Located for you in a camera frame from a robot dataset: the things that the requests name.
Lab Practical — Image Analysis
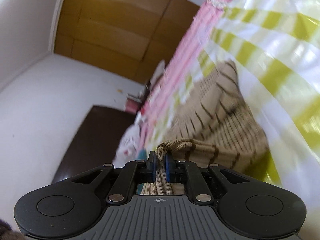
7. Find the grey pillow with pink squares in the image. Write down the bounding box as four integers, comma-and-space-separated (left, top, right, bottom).
113, 124, 140, 168

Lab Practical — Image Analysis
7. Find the brown wooden wardrobe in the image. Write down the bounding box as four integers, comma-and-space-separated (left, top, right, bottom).
54, 0, 205, 83

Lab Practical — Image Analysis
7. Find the dark wooden headboard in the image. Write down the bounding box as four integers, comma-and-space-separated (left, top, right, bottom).
52, 105, 136, 183

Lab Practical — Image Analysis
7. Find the blue knit garment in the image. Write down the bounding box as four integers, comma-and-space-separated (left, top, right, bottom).
138, 148, 148, 160

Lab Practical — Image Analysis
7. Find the green white checkered sheet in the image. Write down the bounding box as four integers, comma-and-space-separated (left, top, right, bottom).
147, 0, 320, 221

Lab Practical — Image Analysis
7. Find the pink container on nightstand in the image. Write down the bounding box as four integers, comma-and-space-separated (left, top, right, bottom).
125, 99, 139, 114

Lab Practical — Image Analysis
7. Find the beige striped knit sweater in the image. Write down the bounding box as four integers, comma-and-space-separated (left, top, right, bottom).
141, 60, 269, 195

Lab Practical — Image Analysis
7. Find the pink striped bed cover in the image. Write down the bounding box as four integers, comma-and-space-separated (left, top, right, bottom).
138, 0, 232, 151

